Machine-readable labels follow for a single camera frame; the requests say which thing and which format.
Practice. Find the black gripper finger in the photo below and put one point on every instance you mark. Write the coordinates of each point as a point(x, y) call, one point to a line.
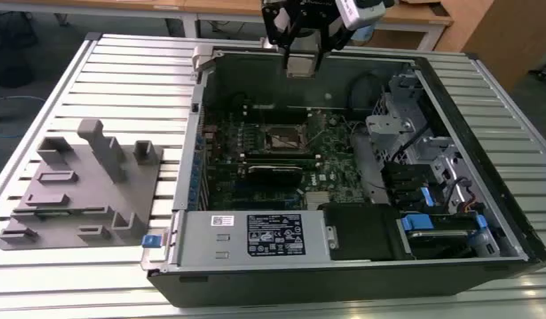
point(320, 56)
point(290, 50)

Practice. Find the silver CPU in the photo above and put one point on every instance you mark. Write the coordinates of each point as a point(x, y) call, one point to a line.
point(300, 66)

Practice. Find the CPU socket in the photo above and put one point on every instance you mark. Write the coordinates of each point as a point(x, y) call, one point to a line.
point(283, 143)

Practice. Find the grey case latch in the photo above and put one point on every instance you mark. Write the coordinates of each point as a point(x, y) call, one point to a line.
point(202, 56)

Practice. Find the silver drive cage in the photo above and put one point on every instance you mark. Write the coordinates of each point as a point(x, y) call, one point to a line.
point(387, 128)

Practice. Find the green RAM stick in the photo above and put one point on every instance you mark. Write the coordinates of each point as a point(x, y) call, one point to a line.
point(282, 161)
point(55, 213)

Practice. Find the green motherboard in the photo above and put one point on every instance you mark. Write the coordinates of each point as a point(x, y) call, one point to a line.
point(339, 172)

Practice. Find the black graphics card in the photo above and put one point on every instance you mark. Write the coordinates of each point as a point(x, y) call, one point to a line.
point(274, 176)

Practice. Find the wooden cabinet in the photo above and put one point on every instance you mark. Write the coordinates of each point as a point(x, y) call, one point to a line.
point(498, 33)

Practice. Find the black disk bay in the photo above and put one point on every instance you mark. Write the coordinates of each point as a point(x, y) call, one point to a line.
point(407, 181)

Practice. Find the silver chipset heatsink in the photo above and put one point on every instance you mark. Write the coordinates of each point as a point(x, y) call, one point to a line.
point(320, 197)

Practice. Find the blue disk bay tab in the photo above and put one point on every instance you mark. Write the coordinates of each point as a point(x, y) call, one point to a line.
point(426, 196)

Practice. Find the black chair base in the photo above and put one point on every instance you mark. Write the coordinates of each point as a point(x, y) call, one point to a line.
point(544, 71)

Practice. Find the black fan shroud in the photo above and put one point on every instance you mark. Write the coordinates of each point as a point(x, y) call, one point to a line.
point(360, 232)

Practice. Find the blue disk carrier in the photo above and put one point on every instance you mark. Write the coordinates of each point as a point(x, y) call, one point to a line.
point(414, 222)

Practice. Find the silver power supply unit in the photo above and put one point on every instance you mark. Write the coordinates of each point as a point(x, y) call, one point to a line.
point(196, 239)

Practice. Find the blue plastic clip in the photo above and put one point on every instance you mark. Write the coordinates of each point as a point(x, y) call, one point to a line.
point(479, 222)

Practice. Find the grey parts rack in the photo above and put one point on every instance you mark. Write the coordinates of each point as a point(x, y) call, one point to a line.
point(99, 199)

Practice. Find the blue plastic latch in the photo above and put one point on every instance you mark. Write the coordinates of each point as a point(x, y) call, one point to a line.
point(149, 241)

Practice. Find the black PC case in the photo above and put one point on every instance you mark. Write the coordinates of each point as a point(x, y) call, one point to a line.
point(299, 289)

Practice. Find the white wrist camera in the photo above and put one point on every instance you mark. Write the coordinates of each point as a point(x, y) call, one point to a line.
point(356, 15)

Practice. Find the wooden desk white frame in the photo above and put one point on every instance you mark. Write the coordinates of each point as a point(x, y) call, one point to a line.
point(223, 10)
point(77, 4)

